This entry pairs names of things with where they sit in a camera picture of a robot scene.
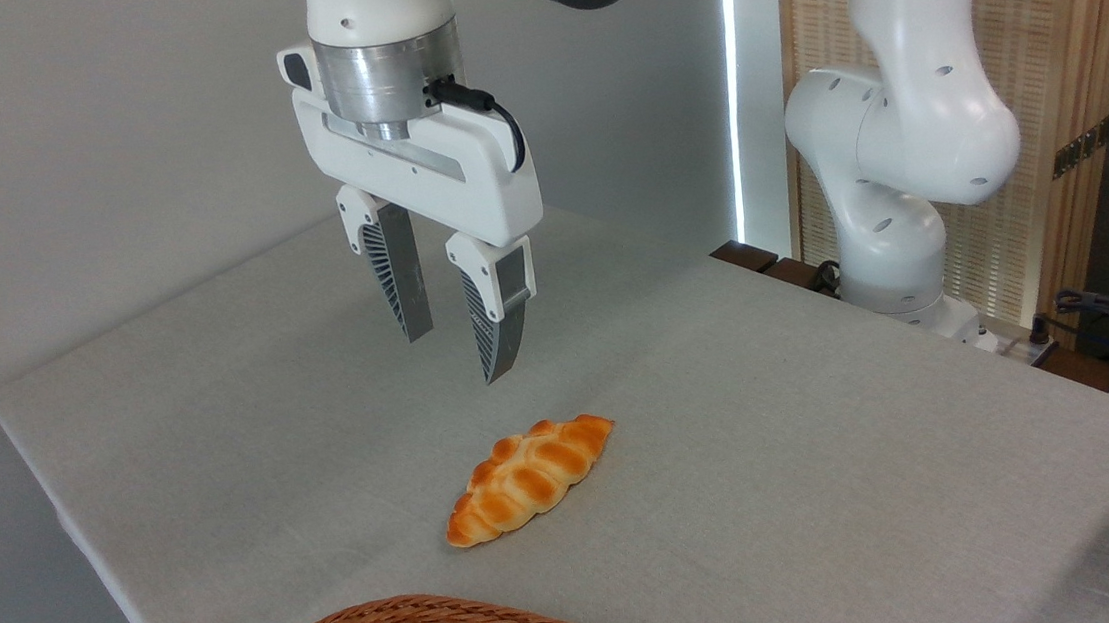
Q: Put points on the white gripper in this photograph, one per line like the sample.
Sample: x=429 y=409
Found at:
x=463 y=184

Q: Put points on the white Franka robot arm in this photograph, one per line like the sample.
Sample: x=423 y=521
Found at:
x=909 y=120

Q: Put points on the braided golden bread loaf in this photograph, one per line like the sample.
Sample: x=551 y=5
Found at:
x=529 y=476

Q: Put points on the light grey tablecloth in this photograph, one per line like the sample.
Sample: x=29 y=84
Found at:
x=830 y=478

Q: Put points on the white power strip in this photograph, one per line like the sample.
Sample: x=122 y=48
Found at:
x=1014 y=347

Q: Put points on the dark metal screen hinge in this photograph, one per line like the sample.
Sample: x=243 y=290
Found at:
x=1082 y=148

